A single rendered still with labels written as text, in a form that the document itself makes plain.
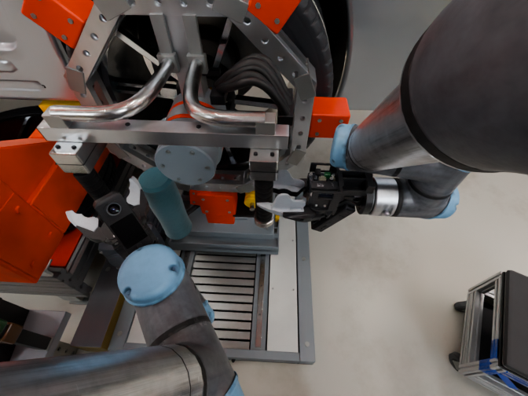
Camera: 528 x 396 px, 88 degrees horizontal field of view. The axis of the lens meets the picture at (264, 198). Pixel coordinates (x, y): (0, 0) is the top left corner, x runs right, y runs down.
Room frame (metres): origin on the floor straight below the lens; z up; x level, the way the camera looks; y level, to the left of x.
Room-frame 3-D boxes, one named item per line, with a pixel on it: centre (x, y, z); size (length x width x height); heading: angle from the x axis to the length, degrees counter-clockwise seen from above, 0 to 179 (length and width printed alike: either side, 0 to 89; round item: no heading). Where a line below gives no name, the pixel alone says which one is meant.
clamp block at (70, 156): (0.38, 0.34, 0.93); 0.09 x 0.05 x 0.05; 177
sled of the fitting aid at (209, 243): (0.75, 0.17, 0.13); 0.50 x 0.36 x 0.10; 87
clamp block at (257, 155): (0.36, 0.00, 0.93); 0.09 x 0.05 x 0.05; 177
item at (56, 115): (0.46, 0.26, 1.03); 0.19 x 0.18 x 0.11; 177
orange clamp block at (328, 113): (0.57, -0.16, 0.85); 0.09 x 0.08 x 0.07; 87
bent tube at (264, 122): (0.45, 0.07, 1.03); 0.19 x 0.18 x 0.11; 177
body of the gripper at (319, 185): (0.32, -0.14, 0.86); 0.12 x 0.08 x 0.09; 87
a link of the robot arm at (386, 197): (0.32, -0.22, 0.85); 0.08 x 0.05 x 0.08; 177
